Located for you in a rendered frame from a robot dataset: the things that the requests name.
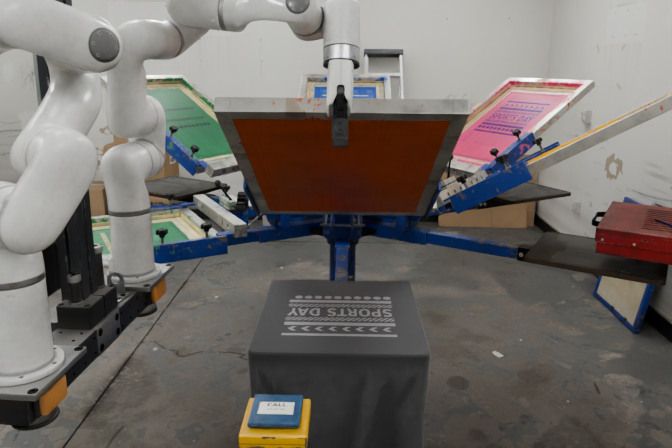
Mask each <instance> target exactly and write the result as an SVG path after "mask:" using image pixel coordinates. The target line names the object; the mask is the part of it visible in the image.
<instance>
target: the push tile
mask: <svg viewBox="0 0 672 448"><path fill-rule="evenodd" d="M302 405H303V395H267V394H256V395H255V397H254V401H253V404H252V408H251V412H250V415H249V419H248V422H247V426H248V427H274V428H299V427H300V420H301V412H302Z"/></svg>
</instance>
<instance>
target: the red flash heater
mask: <svg viewBox="0 0 672 448"><path fill-rule="evenodd" d="M655 219H658V220H661V221H663V222H666V223H669V224H672V208H668V207H659V206H651V205H642V204H634V203H625V202H616V201H612V203H611V205H610V206H609V208H608V210H607V211H606V213H605V215H604V216H603V218H602V220H601V221H600V223H599V225H598V226H597V228H596V233H595V242H596V251H595V253H600V254H606V255H612V256H618V257H625V258H631V259H637V260H644V261H650V262H656V263H662V264H669V265H672V227H671V226H668V225H666V224H663V223H660V222H657V221H655Z"/></svg>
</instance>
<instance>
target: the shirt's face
mask: <svg viewBox="0 0 672 448"><path fill-rule="evenodd" d="M291 295H331V296H390V298H391V304H392V309H393V315H394V320H395V326H396V331H397V337H398V338H381V337H319V336H281V334H282V330H283V326H284V322H285V318H286V314H287V310H288V306H289V301H290V297H291ZM250 350H251V351H254V352H308V353H368V354H427V353H428V350H427V347H426V343H425V339H424V336H423V332H422V328H421V325H420V321H419V318H418V314H417V310H416V307H415V303H414V300H413V296H412V292H411V289H410V285H409V282H401V281H332V280H274V281H273V283H272V286H271V289H270V292H269V295H268V298H267V301H266V304H265V307H264V310H263V313H262V316H261V319H260V322H259V325H258V328H257V331H256V334H255V336H254V339H253V342H252V345H251V348H250Z"/></svg>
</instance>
